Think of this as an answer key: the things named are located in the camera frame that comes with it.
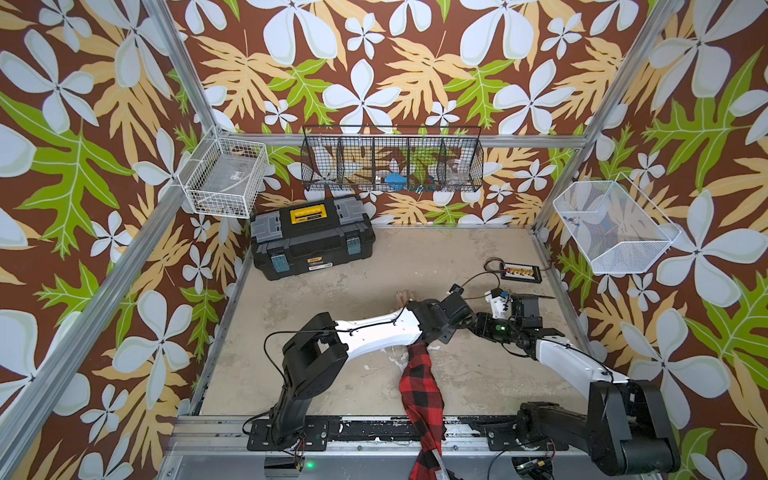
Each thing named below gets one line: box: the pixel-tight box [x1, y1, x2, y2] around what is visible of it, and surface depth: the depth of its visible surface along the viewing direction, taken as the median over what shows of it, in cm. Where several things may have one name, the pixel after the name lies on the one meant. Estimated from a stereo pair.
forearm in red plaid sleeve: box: [399, 343, 449, 480], surface depth 76 cm
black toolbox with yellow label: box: [250, 195, 376, 281], surface depth 99 cm
